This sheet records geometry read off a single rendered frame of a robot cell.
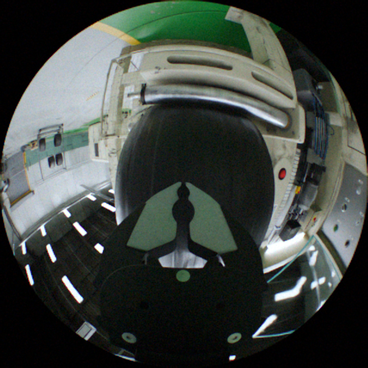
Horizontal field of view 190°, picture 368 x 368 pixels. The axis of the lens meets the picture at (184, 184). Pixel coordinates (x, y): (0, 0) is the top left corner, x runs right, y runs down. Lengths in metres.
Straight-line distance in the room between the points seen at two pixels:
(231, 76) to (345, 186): 0.61
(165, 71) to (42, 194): 11.47
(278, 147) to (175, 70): 0.35
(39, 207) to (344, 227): 12.38
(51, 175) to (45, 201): 2.18
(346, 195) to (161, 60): 0.75
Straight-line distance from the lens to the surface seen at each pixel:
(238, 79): 0.25
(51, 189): 11.55
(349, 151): 0.63
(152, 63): 0.25
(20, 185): 11.48
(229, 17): 1.10
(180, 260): 0.19
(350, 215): 0.67
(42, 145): 5.37
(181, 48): 0.27
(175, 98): 0.24
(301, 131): 0.33
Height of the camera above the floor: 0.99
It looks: 24 degrees up
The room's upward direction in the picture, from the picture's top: 176 degrees counter-clockwise
